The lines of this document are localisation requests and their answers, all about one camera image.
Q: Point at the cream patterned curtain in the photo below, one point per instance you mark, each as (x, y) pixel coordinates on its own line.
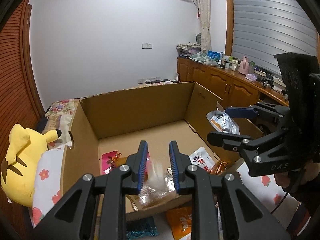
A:
(205, 17)

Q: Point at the grey window blind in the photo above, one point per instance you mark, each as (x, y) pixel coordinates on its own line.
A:
(270, 30)

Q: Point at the green patterned cloth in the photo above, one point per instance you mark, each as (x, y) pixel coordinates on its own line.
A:
(200, 58)

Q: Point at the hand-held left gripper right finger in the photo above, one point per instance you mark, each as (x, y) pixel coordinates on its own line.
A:
(173, 167)

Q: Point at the floral printed blanket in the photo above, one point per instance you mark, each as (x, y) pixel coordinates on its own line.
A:
(60, 115)

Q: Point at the green bottle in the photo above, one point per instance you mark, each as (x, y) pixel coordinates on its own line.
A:
(252, 66)

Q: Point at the brown foil snack packet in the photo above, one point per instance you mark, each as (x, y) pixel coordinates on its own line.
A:
(220, 166)

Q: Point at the silver grey snack packet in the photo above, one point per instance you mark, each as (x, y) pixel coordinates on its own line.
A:
(222, 122)

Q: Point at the pink snack packet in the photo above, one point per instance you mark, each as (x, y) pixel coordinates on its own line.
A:
(108, 161)

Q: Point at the person's right hand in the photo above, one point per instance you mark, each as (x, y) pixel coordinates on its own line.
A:
(281, 180)

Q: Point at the pink thermos jug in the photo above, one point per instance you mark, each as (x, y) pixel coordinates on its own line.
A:
(243, 66)

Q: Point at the white wall switch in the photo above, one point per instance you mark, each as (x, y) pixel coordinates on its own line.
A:
(147, 45)

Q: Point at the blue box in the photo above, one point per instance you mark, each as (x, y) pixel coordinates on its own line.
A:
(213, 55)

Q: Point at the pile of folded cloths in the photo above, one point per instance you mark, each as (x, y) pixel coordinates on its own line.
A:
(187, 48)

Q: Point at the brown cardboard box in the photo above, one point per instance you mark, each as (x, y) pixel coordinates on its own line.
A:
(140, 110)

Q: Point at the teal snack packet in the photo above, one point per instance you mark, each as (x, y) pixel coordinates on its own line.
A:
(141, 228)

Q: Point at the wooden louvred wardrobe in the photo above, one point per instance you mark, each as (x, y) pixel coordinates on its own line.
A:
(15, 67)

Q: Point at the small grey fan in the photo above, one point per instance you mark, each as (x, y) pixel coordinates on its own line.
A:
(198, 38)

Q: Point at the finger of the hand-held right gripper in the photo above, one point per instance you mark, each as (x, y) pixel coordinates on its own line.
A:
(240, 112)
(225, 140)

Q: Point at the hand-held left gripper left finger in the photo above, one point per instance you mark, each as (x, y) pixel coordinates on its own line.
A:
(142, 167)

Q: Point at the wooden window frame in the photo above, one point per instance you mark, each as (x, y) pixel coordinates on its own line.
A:
(228, 17)

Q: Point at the strawberry printed sheet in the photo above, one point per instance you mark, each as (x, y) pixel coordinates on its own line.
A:
(47, 180)

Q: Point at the white power strip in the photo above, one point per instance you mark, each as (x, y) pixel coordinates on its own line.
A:
(276, 80)

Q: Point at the white red snack packet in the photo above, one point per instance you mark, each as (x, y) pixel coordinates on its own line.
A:
(202, 158)

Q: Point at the yellow plush toy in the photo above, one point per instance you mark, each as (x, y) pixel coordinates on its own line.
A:
(22, 160)

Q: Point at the small orange snack packet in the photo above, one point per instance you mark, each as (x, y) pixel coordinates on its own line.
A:
(120, 159)

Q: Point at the purple pouch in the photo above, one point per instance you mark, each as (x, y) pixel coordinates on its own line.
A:
(251, 77)

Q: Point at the wooden sideboard cabinet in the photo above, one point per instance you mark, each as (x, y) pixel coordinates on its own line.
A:
(220, 82)

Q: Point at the clear plastic snack packet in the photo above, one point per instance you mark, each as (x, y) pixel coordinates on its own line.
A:
(157, 185)

